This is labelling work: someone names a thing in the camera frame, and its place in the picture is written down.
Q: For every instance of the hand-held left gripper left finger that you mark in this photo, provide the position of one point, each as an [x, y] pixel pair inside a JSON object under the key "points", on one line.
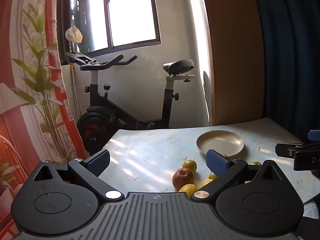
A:
{"points": [[98, 162]]}

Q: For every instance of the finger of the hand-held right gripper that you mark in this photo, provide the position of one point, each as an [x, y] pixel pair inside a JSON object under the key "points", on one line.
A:
{"points": [[314, 135], [285, 150]]}

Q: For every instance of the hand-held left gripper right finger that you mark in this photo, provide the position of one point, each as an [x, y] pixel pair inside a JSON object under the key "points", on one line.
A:
{"points": [[217, 163]]}

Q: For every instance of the beige round plate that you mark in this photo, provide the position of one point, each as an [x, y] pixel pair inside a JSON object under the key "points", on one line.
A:
{"points": [[220, 142]]}

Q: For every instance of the large yellow orange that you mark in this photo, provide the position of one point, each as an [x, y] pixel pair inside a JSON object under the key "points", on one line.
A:
{"points": [[188, 189], [205, 183]]}

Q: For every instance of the yellow-green citrus fruit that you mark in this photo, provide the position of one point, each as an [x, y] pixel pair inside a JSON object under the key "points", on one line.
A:
{"points": [[255, 163]]}

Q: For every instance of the brownish red apple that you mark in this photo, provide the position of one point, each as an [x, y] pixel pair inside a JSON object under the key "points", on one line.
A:
{"points": [[183, 178]]}

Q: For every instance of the small green citrus fruit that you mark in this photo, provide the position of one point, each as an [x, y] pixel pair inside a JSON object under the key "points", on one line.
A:
{"points": [[212, 176]]}

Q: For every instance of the white towel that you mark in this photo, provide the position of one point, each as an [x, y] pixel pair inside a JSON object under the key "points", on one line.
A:
{"points": [[311, 208]]}

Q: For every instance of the black exercise bike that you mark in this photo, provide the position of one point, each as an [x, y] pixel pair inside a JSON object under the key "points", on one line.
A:
{"points": [[100, 105]]}

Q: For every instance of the dark blue curtain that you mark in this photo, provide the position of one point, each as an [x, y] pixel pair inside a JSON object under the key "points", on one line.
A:
{"points": [[295, 55]]}

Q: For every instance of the wooden panel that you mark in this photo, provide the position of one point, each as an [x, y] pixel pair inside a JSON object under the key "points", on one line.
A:
{"points": [[235, 55]]}

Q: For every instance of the white round ball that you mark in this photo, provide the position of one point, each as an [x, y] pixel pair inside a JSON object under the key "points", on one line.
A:
{"points": [[74, 35]]}

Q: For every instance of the printed plant curtain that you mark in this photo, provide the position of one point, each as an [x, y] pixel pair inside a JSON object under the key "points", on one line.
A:
{"points": [[25, 55]]}

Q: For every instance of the dark framed window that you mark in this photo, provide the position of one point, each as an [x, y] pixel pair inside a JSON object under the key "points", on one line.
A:
{"points": [[130, 10]]}

